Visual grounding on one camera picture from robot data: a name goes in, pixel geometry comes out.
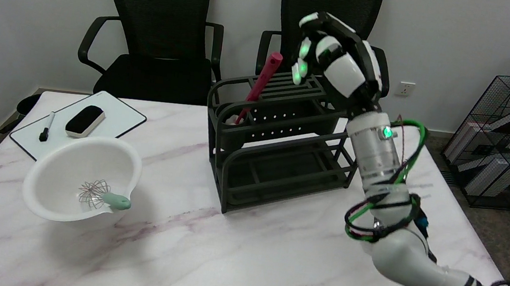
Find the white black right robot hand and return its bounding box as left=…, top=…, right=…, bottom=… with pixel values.
left=287, top=9, right=390, bottom=119

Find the pink sponge bottle brush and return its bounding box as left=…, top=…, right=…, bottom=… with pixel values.
left=226, top=48, right=284, bottom=131

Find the dark green kitchen storage rack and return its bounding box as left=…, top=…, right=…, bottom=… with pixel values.
left=196, top=58, right=375, bottom=228

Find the white books stack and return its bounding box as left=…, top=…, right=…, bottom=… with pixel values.
left=439, top=118, right=510, bottom=200

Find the small white whiteboard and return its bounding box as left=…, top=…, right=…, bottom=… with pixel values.
left=7, top=82, right=150, bottom=172

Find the black white board eraser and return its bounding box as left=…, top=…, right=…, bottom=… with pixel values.
left=64, top=103, right=107, bottom=141

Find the white plastic mixing bowl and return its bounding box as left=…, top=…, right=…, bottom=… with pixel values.
left=20, top=129, right=146, bottom=230

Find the black whiteboard marker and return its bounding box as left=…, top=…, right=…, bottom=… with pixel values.
left=39, top=111, right=56, bottom=144

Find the black round floor object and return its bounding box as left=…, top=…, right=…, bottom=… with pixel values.
left=16, top=91, right=41, bottom=117

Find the white wall socket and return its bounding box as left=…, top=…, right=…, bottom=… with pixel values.
left=394, top=81, right=416, bottom=98

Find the black wire magazine rack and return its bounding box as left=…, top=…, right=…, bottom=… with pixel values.
left=436, top=69, right=510, bottom=212

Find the wire whisk mint handle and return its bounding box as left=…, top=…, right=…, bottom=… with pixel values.
left=76, top=178, right=134, bottom=213

